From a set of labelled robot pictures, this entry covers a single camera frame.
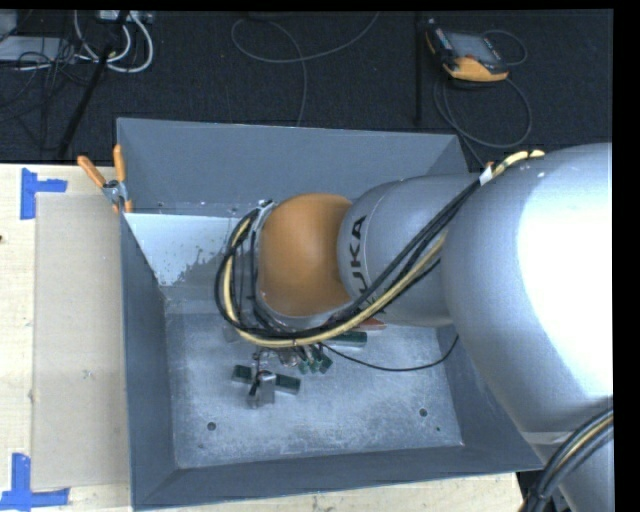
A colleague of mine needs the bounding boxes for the dark green flat block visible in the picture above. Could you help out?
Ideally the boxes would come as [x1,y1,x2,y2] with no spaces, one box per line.
[327,330,369,350]
[231,364,302,397]

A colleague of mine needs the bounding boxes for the grey metal bin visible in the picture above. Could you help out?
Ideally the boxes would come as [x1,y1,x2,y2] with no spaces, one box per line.
[115,117,547,512]

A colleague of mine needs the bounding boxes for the pale wood board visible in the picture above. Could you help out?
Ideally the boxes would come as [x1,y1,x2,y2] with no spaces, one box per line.
[30,192,132,492]

